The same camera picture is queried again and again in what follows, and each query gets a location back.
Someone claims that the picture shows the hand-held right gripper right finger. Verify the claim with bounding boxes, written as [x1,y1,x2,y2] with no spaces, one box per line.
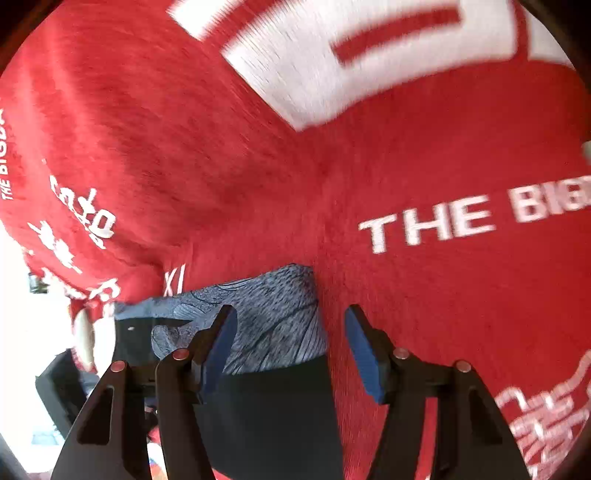
[345,305,532,480]

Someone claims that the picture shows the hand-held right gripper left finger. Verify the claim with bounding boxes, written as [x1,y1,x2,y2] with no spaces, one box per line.
[51,305,238,480]

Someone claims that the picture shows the black pants with blue stripes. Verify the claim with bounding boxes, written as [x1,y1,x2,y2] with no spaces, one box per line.
[73,263,345,480]

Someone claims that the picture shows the red printed blanket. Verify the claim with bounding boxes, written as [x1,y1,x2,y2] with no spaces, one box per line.
[0,0,591,480]

